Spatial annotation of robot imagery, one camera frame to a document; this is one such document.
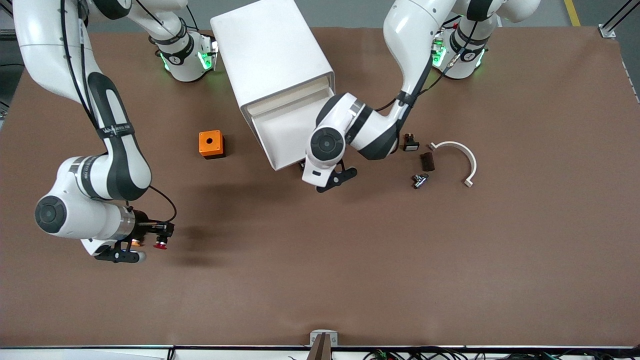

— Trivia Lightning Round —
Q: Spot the orange box with hole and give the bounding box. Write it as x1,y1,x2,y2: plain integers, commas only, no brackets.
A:
198,130,226,160

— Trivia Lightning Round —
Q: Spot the white semicircular plastic clamp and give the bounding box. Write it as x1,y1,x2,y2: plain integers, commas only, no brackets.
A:
428,141,478,188

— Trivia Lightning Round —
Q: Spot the white table edge rail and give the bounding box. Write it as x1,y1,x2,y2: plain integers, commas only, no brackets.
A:
0,345,640,360

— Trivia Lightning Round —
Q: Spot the grey metal table bracket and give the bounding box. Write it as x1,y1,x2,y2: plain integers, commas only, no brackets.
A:
310,330,339,360

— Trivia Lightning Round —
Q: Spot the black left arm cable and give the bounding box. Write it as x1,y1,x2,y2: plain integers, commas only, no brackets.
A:
375,15,488,113

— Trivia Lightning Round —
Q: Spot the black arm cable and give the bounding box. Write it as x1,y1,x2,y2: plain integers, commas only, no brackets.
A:
375,15,488,113
59,0,178,223

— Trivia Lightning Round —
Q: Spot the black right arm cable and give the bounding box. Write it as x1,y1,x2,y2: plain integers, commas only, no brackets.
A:
59,0,178,223

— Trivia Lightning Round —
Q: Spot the black cable bundle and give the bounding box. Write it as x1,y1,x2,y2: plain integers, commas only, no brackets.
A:
287,347,640,360

